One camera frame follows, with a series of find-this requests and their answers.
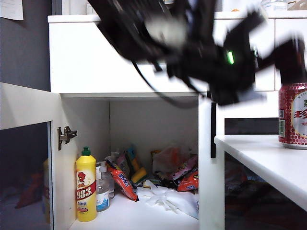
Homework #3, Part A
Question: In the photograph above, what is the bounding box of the brown cardboard box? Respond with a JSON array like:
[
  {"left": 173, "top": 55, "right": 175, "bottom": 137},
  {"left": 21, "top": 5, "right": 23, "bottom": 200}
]
[{"left": 287, "top": 1, "right": 307, "bottom": 11}]

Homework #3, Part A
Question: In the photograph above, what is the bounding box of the long orange snack packet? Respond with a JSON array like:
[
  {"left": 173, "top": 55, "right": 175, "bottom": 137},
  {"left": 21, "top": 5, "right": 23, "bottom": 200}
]
[{"left": 106, "top": 160, "right": 140, "bottom": 202}]

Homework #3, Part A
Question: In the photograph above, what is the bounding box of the pale pink packet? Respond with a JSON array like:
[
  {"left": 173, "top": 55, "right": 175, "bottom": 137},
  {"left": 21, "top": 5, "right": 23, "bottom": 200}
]
[{"left": 117, "top": 152, "right": 131, "bottom": 179}]

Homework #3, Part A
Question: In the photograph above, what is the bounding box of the clear pump bottle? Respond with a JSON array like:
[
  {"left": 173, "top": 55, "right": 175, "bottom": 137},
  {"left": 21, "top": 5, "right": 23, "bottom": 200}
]
[{"left": 95, "top": 161, "right": 115, "bottom": 213}]

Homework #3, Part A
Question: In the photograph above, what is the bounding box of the wide white drawer front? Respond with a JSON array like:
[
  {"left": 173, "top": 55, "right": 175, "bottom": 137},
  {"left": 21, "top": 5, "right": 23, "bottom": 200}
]
[{"left": 49, "top": 21, "right": 275, "bottom": 94}]

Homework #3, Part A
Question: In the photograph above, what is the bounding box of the clear plastic container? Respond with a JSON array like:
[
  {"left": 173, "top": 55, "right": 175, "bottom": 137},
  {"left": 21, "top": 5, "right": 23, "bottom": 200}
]
[{"left": 261, "top": 0, "right": 288, "bottom": 12}]

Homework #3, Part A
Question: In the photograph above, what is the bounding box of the red white beverage can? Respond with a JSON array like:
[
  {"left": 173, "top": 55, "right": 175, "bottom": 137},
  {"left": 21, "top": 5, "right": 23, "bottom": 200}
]
[{"left": 278, "top": 82, "right": 307, "bottom": 150}]

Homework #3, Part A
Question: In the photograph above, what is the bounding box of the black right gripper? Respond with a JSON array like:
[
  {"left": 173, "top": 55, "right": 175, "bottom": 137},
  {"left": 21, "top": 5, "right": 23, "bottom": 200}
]
[{"left": 274, "top": 35, "right": 307, "bottom": 84}]

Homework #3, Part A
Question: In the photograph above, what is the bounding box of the red snack packet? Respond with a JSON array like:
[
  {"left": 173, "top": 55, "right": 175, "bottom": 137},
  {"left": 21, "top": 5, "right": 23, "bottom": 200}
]
[{"left": 177, "top": 170, "right": 199, "bottom": 192}]

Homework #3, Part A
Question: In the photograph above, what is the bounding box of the white wooden cabinet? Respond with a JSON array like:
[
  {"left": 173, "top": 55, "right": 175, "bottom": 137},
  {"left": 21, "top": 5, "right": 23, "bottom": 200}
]
[{"left": 47, "top": 11, "right": 307, "bottom": 230}]

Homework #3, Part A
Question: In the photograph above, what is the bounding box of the pink snack packet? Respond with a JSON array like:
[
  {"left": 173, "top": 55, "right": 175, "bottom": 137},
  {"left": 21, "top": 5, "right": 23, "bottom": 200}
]
[{"left": 171, "top": 155, "right": 199, "bottom": 181}]

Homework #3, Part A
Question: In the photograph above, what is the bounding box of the translucent bag with orange print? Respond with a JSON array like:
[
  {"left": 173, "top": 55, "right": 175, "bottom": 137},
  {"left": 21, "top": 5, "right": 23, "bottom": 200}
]
[{"left": 150, "top": 143, "right": 192, "bottom": 173}]

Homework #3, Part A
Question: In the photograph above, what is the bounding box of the white crumpled plastic bag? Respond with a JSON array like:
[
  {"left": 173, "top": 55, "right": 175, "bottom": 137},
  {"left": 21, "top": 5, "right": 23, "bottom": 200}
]
[{"left": 136, "top": 180, "right": 200, "bottom": 219}]

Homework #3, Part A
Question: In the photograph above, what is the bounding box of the yellow detergent bottle green cap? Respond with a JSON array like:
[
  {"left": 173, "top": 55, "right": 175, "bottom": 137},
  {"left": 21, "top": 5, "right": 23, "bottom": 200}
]
[{"left": 75, "top": 146, "right": 97, "bottom": 222}]

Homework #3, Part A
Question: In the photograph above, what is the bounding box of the black right door bar handle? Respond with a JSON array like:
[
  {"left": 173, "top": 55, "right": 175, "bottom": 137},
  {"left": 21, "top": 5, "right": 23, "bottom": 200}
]
[{"left": 210, "top": 102, "right": 217, "bottom": 159}]

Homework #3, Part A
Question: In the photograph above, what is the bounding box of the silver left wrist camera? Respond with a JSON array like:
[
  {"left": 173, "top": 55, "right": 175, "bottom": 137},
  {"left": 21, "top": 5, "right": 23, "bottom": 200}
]
[{"left": 146, "top": 18, "right": 187, "bottom": 43}]

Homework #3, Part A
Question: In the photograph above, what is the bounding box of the white glass-panel cabinet door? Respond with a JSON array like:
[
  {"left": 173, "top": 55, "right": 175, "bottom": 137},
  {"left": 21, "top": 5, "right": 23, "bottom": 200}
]
[
  {"left": 198, "top": 92, "right": 307, "bottom": 230},
  {"left": 0, "top": 82, "right": 60, "bottom": 230}
]

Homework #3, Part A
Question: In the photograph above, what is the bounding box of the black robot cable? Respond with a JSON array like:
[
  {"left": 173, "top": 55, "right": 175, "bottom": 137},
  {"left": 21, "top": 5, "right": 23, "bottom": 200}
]
[{"left": 131, "top": 59, "right": 204, "bottom": 109}]

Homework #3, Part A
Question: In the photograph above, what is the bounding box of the yellow scrubber teal handle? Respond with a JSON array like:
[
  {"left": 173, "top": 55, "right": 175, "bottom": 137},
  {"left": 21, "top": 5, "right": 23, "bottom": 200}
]
[{"left": 124, "top": 146, "right": 147, "bottom": 184}]

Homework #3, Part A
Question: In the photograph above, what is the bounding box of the dark snack packet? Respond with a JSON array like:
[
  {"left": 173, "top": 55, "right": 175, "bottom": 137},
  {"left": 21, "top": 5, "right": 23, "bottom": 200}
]
[{"left": 143, "top": 176, "right": 179, "bottom": 190}]

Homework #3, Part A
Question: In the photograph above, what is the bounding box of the white paper sheet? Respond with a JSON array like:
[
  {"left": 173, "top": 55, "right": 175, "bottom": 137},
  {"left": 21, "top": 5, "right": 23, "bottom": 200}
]
[{"left": 0, "top": 0, "right": 24, "bottom": 21}]

